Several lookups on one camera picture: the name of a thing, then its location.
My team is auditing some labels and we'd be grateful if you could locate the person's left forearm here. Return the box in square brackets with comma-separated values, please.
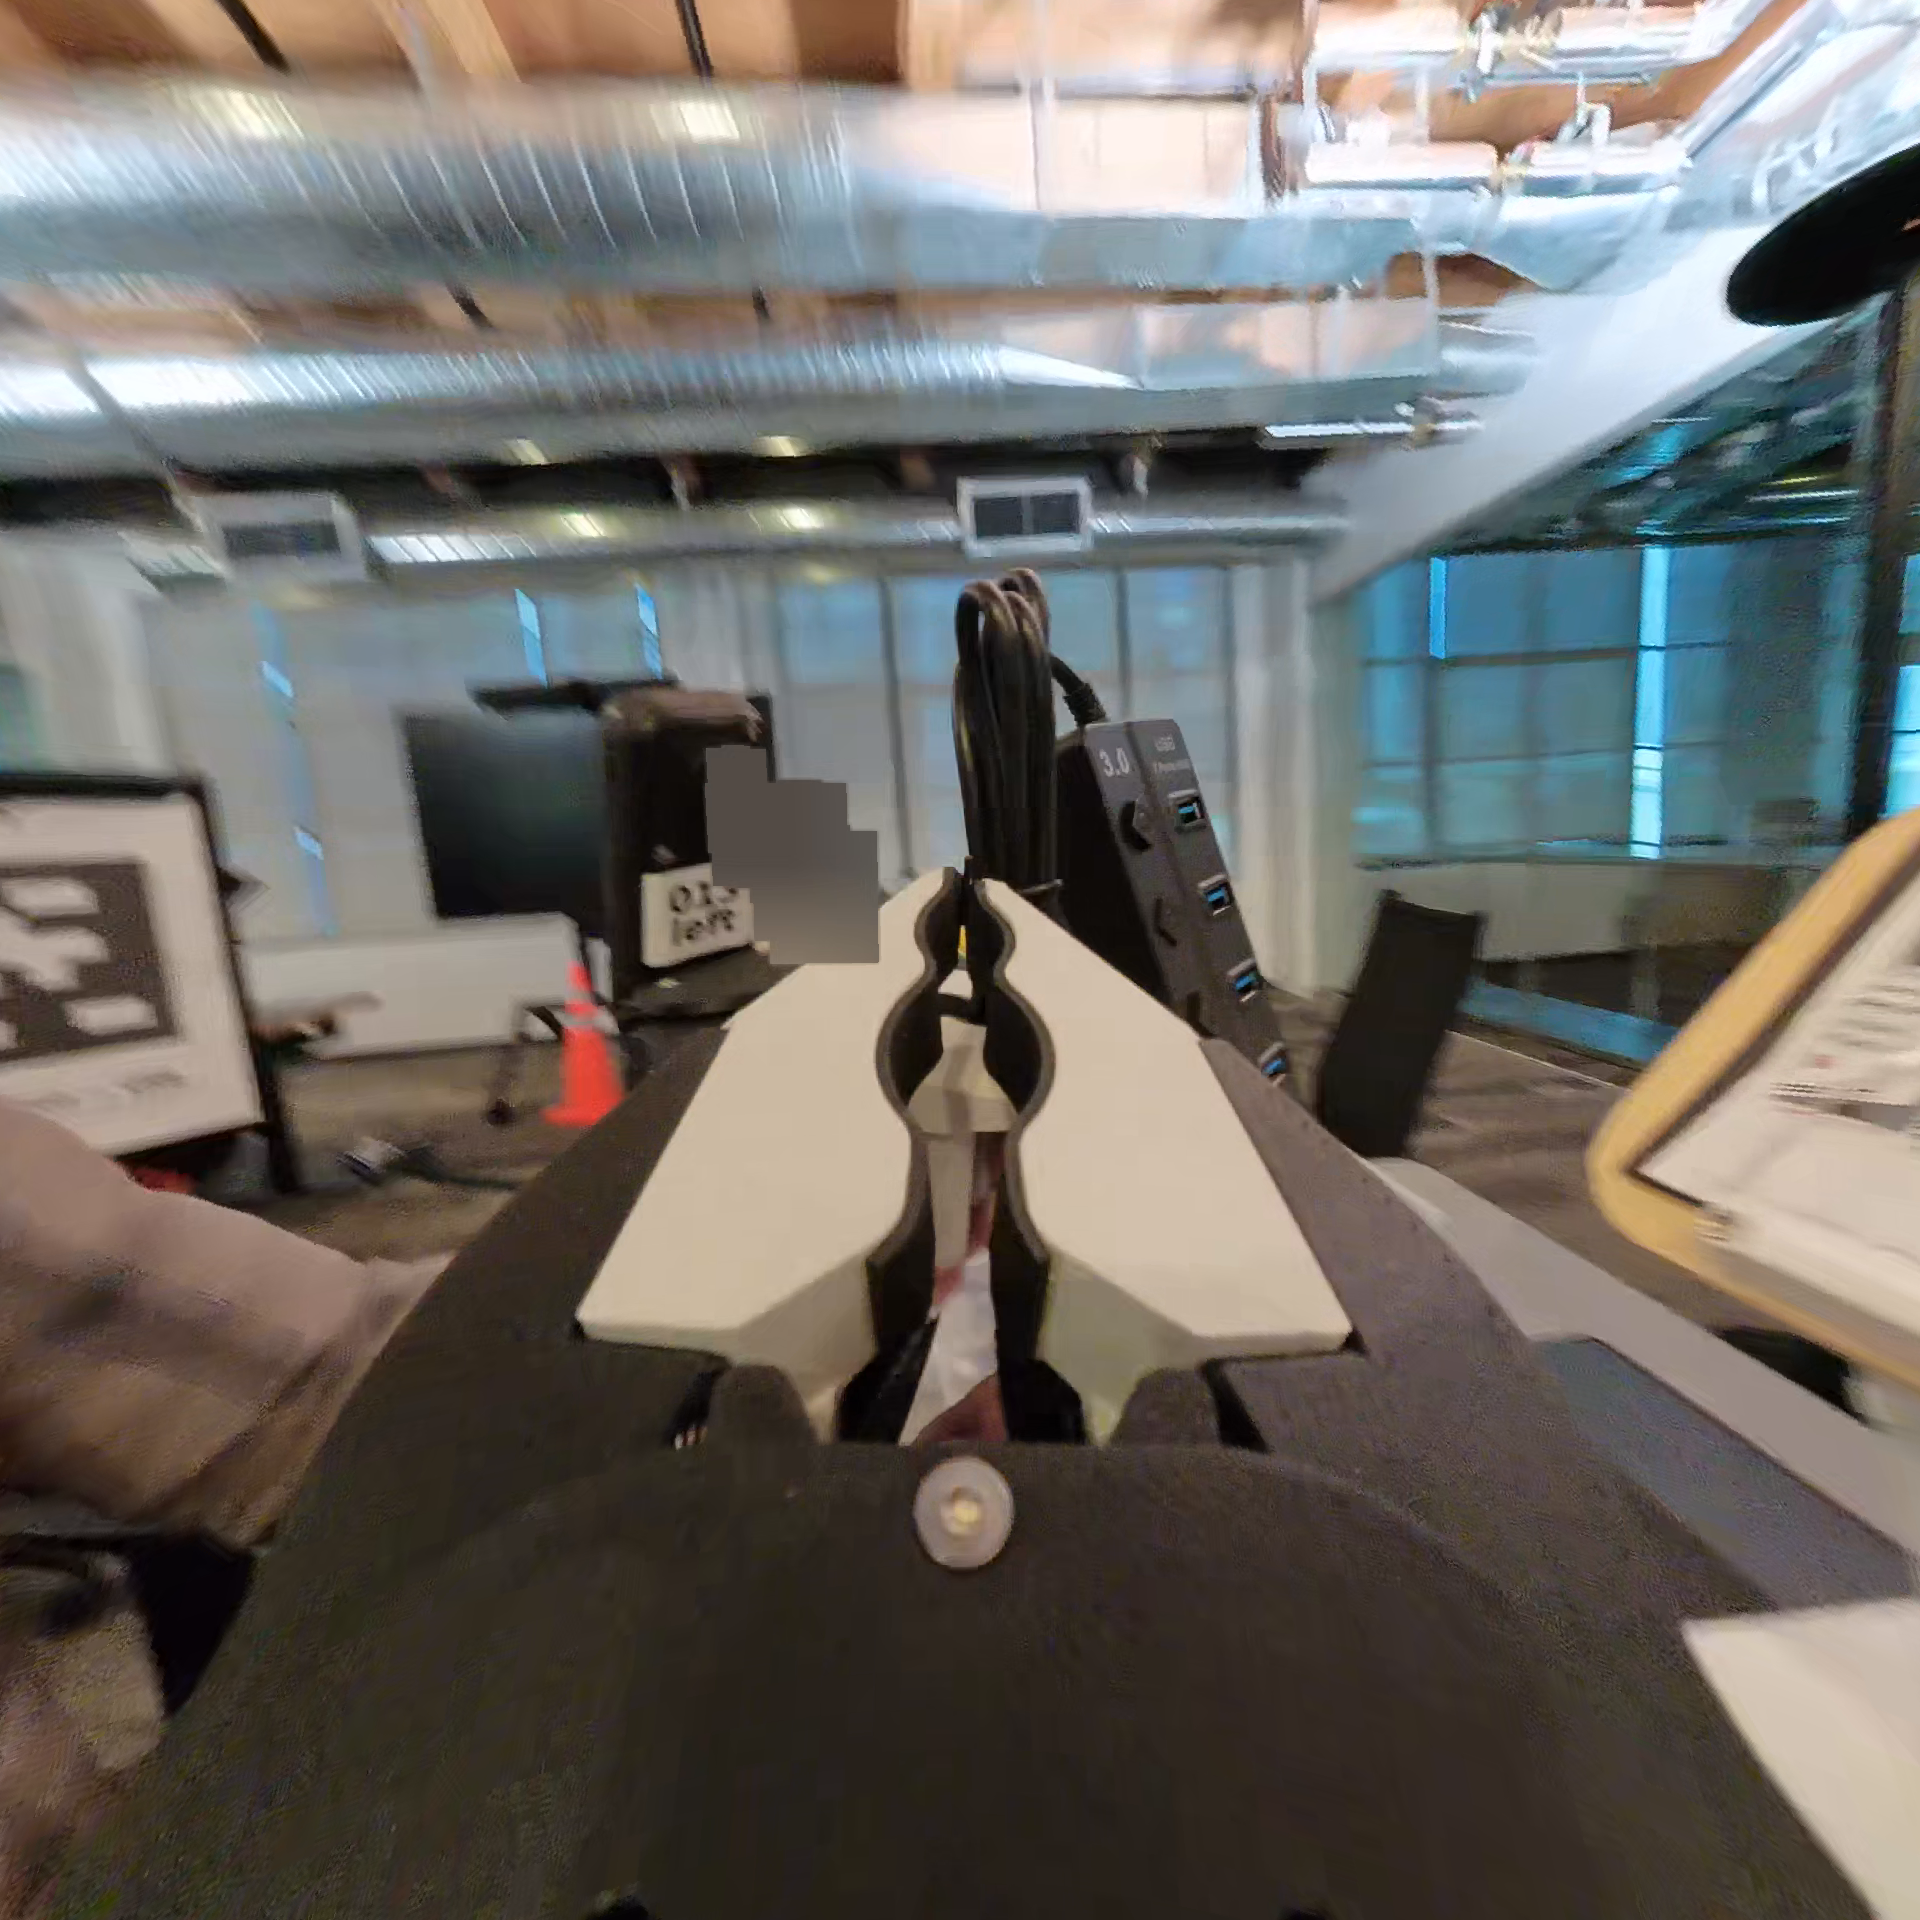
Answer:
[0, 1094, 459, 1553]

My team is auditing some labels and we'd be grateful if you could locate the black flat screen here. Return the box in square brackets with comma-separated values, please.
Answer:
[401, 704, 617, 923]

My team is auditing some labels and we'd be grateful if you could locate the orange traffic cone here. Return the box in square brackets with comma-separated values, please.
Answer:
[540, 960, 627, 1129]

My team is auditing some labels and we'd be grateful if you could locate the white ceiling vent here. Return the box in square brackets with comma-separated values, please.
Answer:
[958, 477, 1093, 552]
[195, 491, 368, 585]

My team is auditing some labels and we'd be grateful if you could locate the black equipment white sign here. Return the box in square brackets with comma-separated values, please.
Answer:
[598, 687, 775, 985]

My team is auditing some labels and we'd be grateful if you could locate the framed black-white tag sign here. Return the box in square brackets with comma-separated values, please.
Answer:
[0, 772, 270, 1160]

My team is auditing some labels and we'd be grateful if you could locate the black multi-port usb hub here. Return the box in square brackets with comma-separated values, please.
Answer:
[1048, 718, 1295, 1088]

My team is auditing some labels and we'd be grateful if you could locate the black office chair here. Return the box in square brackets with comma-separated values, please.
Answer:
[1316, 891, 1488, 1160]

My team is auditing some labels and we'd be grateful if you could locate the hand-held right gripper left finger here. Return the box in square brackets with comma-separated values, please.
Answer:
[573, 867, 968, 1444]

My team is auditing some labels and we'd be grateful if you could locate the silver spiral air duct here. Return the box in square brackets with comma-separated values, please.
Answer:
[0, 76, 1427, 295]

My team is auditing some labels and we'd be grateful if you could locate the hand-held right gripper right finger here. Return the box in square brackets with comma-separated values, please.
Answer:
[972, 878, 1356, 1444]

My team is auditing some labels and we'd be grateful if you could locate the printed instruction sheet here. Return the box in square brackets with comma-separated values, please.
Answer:
[1640, 885, 1920, 1248]

